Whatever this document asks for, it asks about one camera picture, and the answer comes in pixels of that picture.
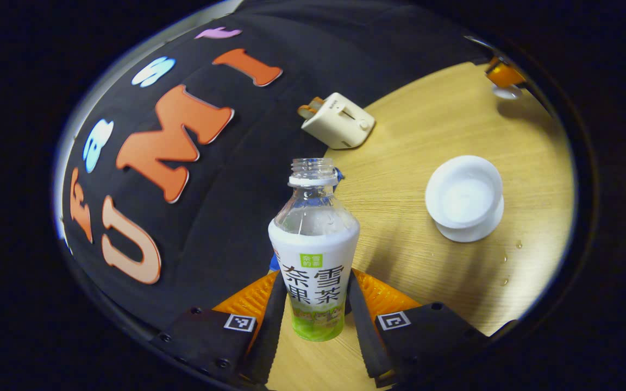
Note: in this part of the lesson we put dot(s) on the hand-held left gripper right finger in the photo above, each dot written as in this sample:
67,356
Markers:
364,336

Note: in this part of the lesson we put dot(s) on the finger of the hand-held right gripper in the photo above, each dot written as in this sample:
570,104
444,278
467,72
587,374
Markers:
504,75

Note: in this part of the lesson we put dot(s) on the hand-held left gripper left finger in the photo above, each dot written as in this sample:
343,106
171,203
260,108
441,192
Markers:
272,326

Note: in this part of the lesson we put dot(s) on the white teacup lid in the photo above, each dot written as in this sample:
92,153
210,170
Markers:
507,92

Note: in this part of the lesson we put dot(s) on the water bottle with white label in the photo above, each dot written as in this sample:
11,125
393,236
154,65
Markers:
313,255

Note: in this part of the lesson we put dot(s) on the white teacup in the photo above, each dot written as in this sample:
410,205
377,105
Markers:
462,190

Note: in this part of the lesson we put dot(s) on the blue folded towel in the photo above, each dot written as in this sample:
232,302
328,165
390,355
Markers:
273,264

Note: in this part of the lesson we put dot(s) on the black backdrop cloth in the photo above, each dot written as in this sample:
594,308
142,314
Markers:
248,179

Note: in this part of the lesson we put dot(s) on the white saucer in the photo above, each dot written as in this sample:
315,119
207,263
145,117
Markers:
476,233

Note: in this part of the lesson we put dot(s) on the cream white toaster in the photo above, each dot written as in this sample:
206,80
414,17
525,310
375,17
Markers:
340,125

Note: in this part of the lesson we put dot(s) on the toasted bread slice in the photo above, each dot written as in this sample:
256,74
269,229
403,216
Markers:
313,104
305,112

